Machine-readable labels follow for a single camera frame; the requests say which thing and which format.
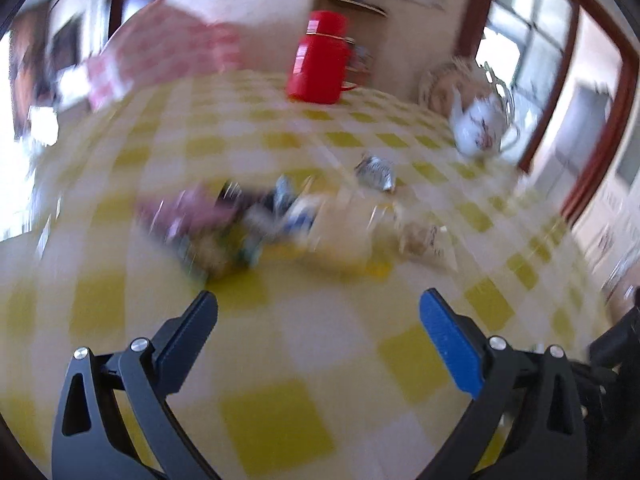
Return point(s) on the small blue white snack packet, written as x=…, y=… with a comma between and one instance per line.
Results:
x=297, y=212

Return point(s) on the wooden framed window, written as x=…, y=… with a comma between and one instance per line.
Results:
x=530, y=40

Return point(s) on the green foil snack packet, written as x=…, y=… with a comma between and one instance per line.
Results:
x=375, y=172

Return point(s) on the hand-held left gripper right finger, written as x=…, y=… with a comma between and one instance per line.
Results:
x=450, y=340

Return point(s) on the white green-edged snack packet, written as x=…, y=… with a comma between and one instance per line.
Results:
x=345, y=235

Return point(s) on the wooden wall shelf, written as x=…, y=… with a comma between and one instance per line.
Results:
x=357, y=2

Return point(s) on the yellow checkered tablecloth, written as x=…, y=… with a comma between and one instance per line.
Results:
x=310, y=360

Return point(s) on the white floral teapot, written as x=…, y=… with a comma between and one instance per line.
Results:
x=482, y=122

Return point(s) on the red thermos jug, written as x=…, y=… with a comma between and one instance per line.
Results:
x=320, y=60

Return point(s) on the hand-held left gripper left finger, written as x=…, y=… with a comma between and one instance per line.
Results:
x=187, y=332

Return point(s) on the pink snack packet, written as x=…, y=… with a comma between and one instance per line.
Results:
x=190, y=212

